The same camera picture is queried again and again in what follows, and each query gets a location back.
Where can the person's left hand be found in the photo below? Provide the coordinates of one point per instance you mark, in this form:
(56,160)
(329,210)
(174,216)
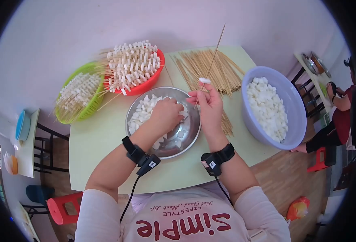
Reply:
(166,115)

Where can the person's right hand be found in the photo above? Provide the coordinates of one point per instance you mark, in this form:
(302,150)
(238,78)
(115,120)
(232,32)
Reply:
(212,112)

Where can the person's left fingers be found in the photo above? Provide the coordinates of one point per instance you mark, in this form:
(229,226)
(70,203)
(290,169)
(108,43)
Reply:
(181,113)

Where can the person's right thumb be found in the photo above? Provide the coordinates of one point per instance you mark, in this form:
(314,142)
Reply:
(202,92)

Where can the person's right fingers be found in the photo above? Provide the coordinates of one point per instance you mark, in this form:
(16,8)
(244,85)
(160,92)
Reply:
(194,99)

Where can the single bamboo skewer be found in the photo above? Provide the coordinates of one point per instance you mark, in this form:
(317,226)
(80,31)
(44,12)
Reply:
(213,57)

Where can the white radish slice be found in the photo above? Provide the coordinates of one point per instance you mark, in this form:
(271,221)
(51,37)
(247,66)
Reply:
(205,80)

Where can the steel bowl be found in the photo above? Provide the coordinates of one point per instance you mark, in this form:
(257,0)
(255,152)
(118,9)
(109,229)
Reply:
(188,136)

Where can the pile of bare bamboo sticks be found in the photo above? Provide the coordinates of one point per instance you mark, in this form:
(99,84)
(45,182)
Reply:
(223,72)

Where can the pile of cut radish pieces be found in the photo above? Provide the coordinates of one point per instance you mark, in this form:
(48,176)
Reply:
(141,113)

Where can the red plastic basket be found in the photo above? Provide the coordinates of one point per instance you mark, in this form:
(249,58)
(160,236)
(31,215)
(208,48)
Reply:
(153,80)

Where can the black wrist band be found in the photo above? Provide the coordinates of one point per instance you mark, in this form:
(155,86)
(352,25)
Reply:
(216,160)
(138,155)

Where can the heap of white radish chunks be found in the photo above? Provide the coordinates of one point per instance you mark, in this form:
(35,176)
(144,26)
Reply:
(267,109)

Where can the pile of radish skewers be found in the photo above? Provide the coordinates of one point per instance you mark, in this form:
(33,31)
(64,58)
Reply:
(76,90)
(132,65)

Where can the green plastic basket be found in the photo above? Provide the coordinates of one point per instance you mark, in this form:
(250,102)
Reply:
(90,110)

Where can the lavender plastic basin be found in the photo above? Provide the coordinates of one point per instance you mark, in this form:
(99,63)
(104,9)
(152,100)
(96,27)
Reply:
(296,106)

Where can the person's body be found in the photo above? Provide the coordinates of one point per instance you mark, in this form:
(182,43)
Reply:
(193,217)

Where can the pale table with pans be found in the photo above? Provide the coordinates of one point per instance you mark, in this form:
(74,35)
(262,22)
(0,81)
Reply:
(315,74)

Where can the red plastic stool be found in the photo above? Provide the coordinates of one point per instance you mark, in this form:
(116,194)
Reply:
(318,160)
(57,208)

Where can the orange plastic bag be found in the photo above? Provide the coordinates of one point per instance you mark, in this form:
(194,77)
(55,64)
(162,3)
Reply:
(298,208)

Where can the pale side table with bowls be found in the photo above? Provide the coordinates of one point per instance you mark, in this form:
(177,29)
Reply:
(26,151)

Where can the blue plastic stool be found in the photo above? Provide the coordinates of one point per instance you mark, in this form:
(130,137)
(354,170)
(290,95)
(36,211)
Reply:
(38,193)

